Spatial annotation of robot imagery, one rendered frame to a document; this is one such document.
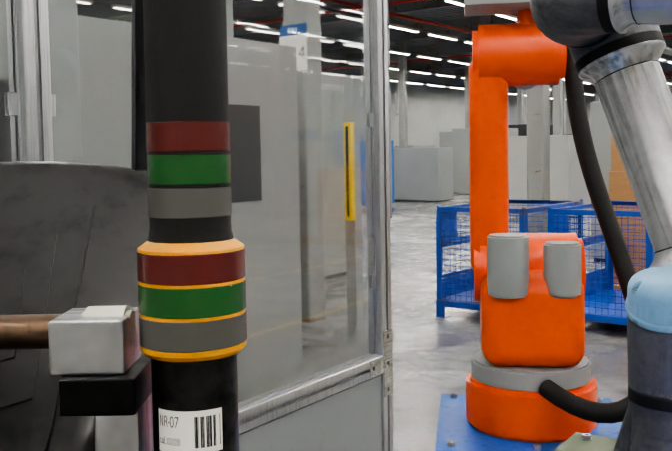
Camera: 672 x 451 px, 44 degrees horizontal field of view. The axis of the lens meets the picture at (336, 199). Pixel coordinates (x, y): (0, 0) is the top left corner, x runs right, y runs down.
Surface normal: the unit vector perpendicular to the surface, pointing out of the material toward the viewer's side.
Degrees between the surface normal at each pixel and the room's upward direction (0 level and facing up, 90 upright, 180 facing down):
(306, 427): 90
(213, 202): 90
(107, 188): 36
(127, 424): 90
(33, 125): 90
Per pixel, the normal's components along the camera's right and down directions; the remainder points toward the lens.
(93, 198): 0.15, -0.78
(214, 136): 0.75, 0.02
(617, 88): -0.73, 0.08
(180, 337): -0.07, 0.05
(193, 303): 0.19, 0.05
